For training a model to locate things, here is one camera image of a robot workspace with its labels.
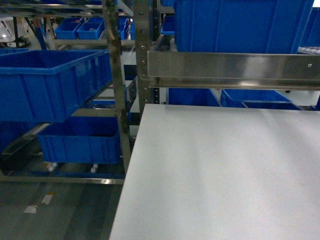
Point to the blue bin lower left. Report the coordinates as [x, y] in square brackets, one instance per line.
[192, 97]

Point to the blue bin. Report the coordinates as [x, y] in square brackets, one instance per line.
[192, 97]
[256, 99]

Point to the blue crate lower left rack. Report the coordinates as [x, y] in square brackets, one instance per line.
[83, 140]

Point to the blue bin lower middle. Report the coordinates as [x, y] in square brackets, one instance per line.
[256, 99]

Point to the large blue plastic crate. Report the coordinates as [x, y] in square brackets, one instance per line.
[241, 26]

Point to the blue crate on left rack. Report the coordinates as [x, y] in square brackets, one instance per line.
[50, 85]

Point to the stainless steel shelf rail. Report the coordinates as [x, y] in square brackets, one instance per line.
[234, 70]

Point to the steel rack upright post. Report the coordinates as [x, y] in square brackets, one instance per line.
[114, 49]

